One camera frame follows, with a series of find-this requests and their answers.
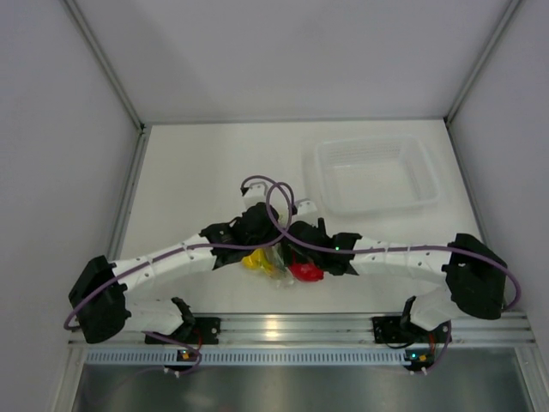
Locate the red fake dragon fruit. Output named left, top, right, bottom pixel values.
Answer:
left=287, top=254, right=324, bottom=283

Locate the clear zip top bag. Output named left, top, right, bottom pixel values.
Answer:
left=240, top=246, right=296, bottom=289

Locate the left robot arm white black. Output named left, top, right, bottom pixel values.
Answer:
left=69, top=202, right=280, bottom=344

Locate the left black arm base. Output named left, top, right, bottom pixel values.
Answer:
left=144, top=317, right=220, bottom=346

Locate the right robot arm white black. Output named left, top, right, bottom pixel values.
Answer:
left=281, top=221, right=507, bottom=341

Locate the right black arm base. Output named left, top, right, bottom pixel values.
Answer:
left=371, top=316, right=425, bottom=349

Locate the yellow fake banana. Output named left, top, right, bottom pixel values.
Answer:
left=241, top=249, right=275, bottom=276

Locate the green fake chili pepper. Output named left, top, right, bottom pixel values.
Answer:
left=272, top=245, right=286, bottom=272

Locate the clear plastic basket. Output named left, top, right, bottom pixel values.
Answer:
left=301, top=134, right=442, bottom=218

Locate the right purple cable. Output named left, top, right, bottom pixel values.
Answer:
left=265, top=182, right=522, bottom=374

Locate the purple cable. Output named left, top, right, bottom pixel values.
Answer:
left=63, top=174, right=297, bottom=377
left=265, top=182, right=522, bottom=374

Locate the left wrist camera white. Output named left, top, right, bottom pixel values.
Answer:
left=240, top=181, right=268, bottom=209

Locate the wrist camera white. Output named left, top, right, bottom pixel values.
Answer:
left=295, top=198, right=318, bottom=218
left=240, top=181, right=268, bottom=209

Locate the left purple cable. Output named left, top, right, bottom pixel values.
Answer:
left=63, top=174, right=297, bottom=377

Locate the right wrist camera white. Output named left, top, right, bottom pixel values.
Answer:
left=295, top=198, right=318, bottom=218

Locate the aluminium mounting rail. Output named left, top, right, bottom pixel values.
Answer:
left=68, top=312, right=537, bottom=347

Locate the white slotted cable duct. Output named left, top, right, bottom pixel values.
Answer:
left=86, top=348, right=414, bottom=367

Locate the right aluminium frame post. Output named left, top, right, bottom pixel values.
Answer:
left=443, top=0, right=528, bottom=125

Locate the aluminium frame post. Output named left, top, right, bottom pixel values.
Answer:
left=443, top=0, right=528, bottom=125
left=63, top=0, right=147, bottom=132

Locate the left aluminium frame post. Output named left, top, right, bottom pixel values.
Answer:
left=63, top=0, right=147, bottom=132

